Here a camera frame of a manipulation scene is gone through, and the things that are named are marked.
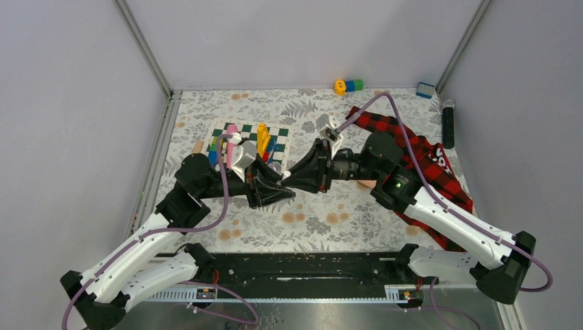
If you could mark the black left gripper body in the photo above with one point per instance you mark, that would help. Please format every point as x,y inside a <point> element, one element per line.
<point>254,187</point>

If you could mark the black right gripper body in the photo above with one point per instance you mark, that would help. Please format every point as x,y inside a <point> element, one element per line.
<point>344,166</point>

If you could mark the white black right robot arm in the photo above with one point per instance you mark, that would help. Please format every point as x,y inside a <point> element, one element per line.
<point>494,260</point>

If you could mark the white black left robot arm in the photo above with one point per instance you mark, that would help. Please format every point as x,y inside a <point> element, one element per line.
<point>104,293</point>

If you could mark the purple nail polish bottle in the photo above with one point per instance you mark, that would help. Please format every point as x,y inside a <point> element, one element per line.
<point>276,167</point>

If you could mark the yellow toy block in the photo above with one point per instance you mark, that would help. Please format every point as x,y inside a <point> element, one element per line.
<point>263,138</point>

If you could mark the mannequin hand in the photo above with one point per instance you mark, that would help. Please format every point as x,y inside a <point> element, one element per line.
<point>366,184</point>

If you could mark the green white checkered board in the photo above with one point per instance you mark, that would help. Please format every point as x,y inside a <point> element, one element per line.
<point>279,144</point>

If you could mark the stacked colourful toy bricks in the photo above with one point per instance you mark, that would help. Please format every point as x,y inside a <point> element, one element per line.
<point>212,154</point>

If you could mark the floral patterned table mat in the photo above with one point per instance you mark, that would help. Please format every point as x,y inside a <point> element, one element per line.
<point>346,218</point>

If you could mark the pink cylindrical toy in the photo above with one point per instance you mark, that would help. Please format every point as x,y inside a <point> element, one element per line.
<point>233,140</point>

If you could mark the wooden block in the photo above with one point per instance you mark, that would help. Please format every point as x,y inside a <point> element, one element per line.
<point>199,144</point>

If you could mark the yellow blue green toy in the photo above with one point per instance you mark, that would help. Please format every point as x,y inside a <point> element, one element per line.
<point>342,87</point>

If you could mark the red black plaid sleeve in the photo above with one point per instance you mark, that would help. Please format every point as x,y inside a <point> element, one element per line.
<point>434,164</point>

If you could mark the blue white toy brick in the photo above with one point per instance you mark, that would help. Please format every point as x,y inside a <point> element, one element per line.
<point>425,90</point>

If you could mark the black power strip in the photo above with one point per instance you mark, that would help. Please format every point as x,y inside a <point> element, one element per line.
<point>447,124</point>

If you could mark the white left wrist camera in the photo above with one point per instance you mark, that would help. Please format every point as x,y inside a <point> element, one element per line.
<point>242,157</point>

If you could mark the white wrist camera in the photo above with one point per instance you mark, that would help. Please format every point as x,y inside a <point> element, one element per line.
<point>242,157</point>
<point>328,128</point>

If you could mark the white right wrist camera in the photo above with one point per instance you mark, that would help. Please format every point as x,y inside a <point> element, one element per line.
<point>328,128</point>

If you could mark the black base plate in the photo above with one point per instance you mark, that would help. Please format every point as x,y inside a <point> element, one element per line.
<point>310,275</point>

